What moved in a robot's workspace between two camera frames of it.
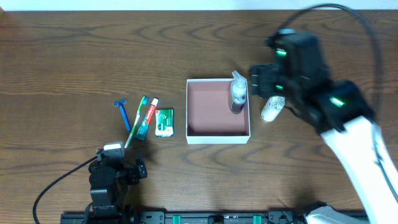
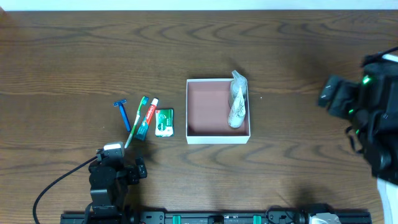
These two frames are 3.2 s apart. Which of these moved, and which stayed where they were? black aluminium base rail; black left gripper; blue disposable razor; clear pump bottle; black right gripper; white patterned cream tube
Moved: white patterned cream tube; black right gripper
Stayed: blue disposable razor; black left gripper; black aluminium base rail; clear pump bottle
